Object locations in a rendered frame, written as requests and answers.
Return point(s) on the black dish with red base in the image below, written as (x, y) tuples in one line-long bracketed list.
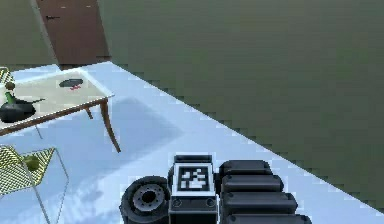
[(71, 83)]

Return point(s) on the green bottle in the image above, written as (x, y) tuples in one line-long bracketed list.
[(10, 94)]

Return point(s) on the black frying pan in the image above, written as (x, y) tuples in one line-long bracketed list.
[(15, 110)]

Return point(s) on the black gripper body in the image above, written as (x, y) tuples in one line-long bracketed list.
[(146, 199)]

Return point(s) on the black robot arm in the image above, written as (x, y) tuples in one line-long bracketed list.
[(240, 193)]

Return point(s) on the brown room door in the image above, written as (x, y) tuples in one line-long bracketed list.
[(75, 31)]

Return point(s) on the white table with brown legs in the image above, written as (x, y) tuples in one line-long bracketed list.
[(53, 100)]

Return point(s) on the green round object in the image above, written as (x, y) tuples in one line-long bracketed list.
[(32, 162)]

